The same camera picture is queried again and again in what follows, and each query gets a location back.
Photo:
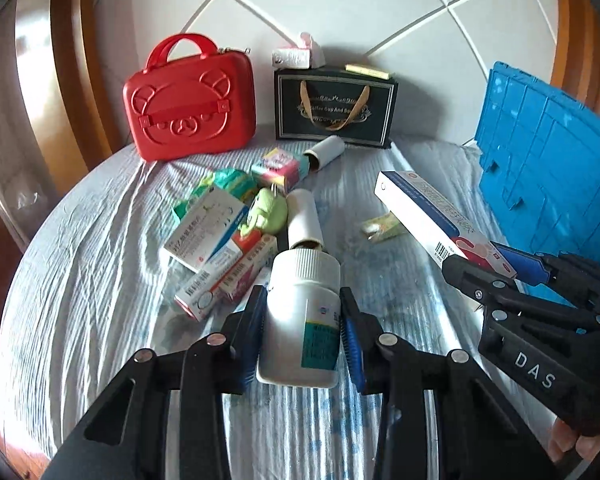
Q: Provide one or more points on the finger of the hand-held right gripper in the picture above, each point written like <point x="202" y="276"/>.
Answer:
<point x="472" y="277"/>
<point x="522" y="262"/>

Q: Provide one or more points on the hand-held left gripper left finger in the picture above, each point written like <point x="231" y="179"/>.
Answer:
<point x="254" y="330"/>

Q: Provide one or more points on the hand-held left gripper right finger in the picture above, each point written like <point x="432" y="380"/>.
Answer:
<point x="351" y="340"/>

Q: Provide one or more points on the white pill bottle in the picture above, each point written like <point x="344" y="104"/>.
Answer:
<point x="290" y="320"/>

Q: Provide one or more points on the red pink medicine box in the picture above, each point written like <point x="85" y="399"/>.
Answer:
<point x="250" y="265"/>

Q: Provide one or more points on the white red medicine box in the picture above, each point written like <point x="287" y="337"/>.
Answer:
<point x="200" y="290"/>

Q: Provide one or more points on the long white medicine box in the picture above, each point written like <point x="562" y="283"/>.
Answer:
<point x="430" y="210"/>

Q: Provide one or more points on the small yellow packet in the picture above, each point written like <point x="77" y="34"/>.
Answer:
<point x="385" y="227"/>

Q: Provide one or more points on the blue plastic crate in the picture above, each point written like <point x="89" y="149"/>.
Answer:
<point x="545" y="160"/>

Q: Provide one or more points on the white blue medicine box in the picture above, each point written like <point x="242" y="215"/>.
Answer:
<point x="200" y="235"/>

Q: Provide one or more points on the green plush toy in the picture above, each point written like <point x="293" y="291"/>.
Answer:
<point x="267" y="210"/>

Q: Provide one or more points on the white paper roll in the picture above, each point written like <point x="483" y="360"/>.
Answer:
<point x="325" y="152"/>
<point x="302" y="215"/>

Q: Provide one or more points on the green plastic packet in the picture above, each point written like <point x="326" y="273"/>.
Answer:
<point x="230" y="180"/>

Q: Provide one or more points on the colourful pad packet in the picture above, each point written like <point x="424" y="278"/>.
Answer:
<point x="277" y="167"/>

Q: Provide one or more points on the person's right hand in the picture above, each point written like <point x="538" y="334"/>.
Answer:
<point x="572" y="442"/>

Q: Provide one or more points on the black gift bag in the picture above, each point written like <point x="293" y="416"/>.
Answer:
<point x="290" y="120"/>

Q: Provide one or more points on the red bear hard case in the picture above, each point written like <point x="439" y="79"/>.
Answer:
<point x="190" y="110"/>

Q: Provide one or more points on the yellow sticky notes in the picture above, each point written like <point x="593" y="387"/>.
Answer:
<point x="365" y="69"/>

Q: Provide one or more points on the white tissue pack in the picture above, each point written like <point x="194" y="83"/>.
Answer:
<point x="292" y="57"/>

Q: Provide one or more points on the white padded headboard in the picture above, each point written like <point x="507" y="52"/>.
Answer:
<point x="380" y="10"/>

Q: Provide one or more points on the wooden headboard frame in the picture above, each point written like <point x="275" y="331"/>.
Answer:
<point x="80" y="60"/>

